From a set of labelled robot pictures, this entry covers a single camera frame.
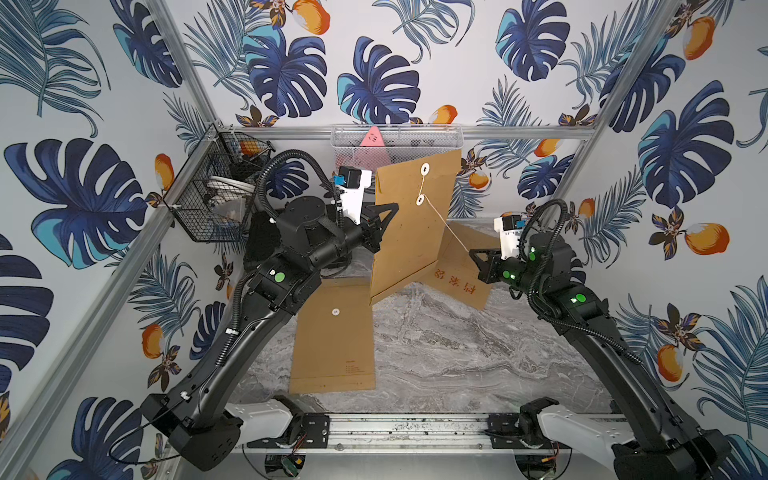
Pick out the clear white mesh wall basket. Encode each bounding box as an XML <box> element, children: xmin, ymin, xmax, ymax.
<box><xmin>330</xmin><ymin>124</ymin><xmax>464</xmax><ymax>175</ymax></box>

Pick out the black plastic tool case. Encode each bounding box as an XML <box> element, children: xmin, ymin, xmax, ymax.
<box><xmin>243</xmin><ymin>211</ymin><xmax>281</xmax><ymax>271</ymax></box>

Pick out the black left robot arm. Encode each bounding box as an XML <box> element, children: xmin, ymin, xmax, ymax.
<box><xmin>140</xmin><ymin>149</ymin><xmax>399</xmax><ymax>471</ymax></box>

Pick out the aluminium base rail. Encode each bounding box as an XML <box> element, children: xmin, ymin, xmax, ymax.
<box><xmin>251</xmin><ymin>411</ymin><xmax>649</xmax><ymax>455</ymax></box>

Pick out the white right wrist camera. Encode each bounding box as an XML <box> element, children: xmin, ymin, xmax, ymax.
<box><xmin>494</xmin><ymin>213</ymin><xmax>526</xmax><ymax>260</ymax></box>

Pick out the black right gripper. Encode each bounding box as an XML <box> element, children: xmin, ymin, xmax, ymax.
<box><xmin>470</xmin><ymin>245</ymin><xmax>547</xmax><ymax>302</ymax></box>

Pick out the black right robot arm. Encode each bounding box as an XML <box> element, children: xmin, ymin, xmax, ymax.
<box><xmin>469</xmin><ymin>199</ymin><xmax>731</xmax><ymax>479</ymax></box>

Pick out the pink triangle item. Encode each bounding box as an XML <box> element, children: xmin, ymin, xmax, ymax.
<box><xmin>351</xmin><ymin>126</ymin><xmax>391</xmax><ymax>172</ymax></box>

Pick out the brown kraft file bag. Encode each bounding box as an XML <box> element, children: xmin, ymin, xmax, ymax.
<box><xmin>420</xmin><ymin>222</ymin><xmax>499</xmax><ymax>310</ymax></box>
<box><xmin>289</xmin><ymin>278</ymin><xmax>376</xmax><ymax>395</ymax></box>
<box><xmin>370</xmin><ymin>150</ymin><xmax>462</xmax><ymax>304</ymax></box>

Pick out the black wire basket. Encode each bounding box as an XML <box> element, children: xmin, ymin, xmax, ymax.
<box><xmin>164</xmin><ymin>125</ymin><xmax>275</xmax><ymax>245</ymax></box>

